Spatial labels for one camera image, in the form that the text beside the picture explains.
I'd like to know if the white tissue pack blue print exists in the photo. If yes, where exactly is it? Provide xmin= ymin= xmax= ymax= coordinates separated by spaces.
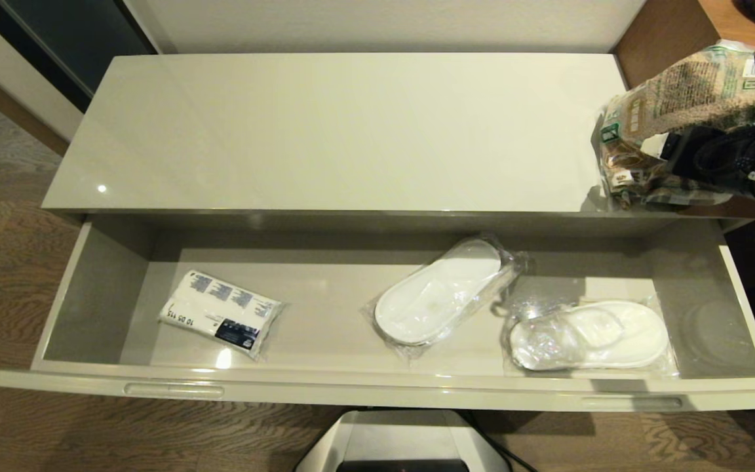
xmin=158 ymin=269 xmax=284 ymax=360

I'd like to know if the wide beige cabinet drawer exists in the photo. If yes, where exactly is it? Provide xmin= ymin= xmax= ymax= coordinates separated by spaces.
xmin=0 ymin=213 xmax=755 ymax=412

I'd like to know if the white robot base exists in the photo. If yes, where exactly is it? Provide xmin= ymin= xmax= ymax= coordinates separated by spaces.
xmin=294 ymin=410 xmax=513 ymax=472

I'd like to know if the dark glass door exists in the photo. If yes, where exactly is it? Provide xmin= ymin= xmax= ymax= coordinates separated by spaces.
xmin=0 ymin=0 xmax=159 ymax=115

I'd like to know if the white slipper in plastic wrap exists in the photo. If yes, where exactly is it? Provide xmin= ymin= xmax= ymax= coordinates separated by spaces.
xmin=361 ymin=235 xmax=528 ymax=360
xmin=501 ymin=295 xmax=680 ymax=380

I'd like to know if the green clear snack bag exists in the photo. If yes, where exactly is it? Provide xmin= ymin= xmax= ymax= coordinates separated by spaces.
xmin=590 ymin=39 xmax=755 ymax=210

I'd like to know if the brown wooden desk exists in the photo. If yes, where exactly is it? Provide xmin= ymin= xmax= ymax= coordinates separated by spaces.
xmin=610 ymin=0 xmax=755 ymax=221

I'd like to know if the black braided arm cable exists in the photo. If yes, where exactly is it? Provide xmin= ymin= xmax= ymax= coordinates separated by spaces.
xmin=695 ymin=118 xmax=755 ymax=191

